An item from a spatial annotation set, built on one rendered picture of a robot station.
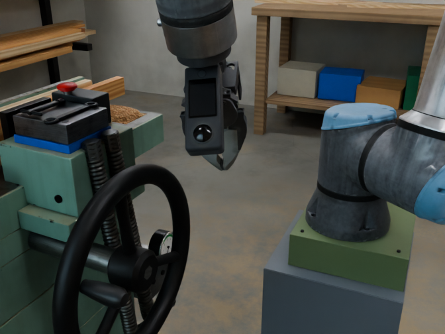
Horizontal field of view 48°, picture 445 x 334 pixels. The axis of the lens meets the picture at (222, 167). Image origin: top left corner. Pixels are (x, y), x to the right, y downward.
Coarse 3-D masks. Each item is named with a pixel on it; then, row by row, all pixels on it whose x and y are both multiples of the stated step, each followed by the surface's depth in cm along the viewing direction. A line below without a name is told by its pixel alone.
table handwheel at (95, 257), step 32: (96, 192) 60; (128, 192) 63; (96, 224) 57; (128, 224) 64; (64, 256) 56; (96, 256) 69; (128, 256) 66; (160, 256) 74; (64, 288) 55; (128, 288) 66; (64, 320) 56; (160, 320) 76
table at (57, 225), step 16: (144, 112) 102; (144, 128) 97; (160, 128) 102; (144, 144) 98; (0, 176) 74; (0, 192) 69; (16, 192) 70; (0, 208) 68; (16, 208) 71; (32, 208) 72; (0, 224) 69; (16, 224) 71; (32, 224) 70; (48, 224) 69; (64, 224) 68; (64, 240) 69
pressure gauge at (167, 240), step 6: (156, 234) 99; (162, 234) 99; (168, 234) 99; (150, 240) 99; (156, 240) 98; (162, 240) 98; (168, 240) 100; (150, 246) 99; (156, 246) 98; (162, 246) 99; (156, 252) 98; (162, 252) 99
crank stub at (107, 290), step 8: (88, 280) 57; (80, 288) 57; (88, 288) 56; (96, 288) 56; (104, 288) 55; (112, 288) 55; (120, 288) 55; (88, 296) 56; (96, 296) 56; (104, 296) 55; (112, 296) 55; (120, 296) 55; (104, 304) 55; (112, 304) 55; (120, 304) 55
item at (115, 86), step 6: (114, 78) 112; (120, 78) 112; (96, 84) 107; (102, 84) 107; (108, 84) 109; (114, 84) 111; (120, 84) 113; (96, 90) 106; (102, 90) 107; (108, 90) 109; (114, 90) 111; (120, 90) 113; (114, 96) 111
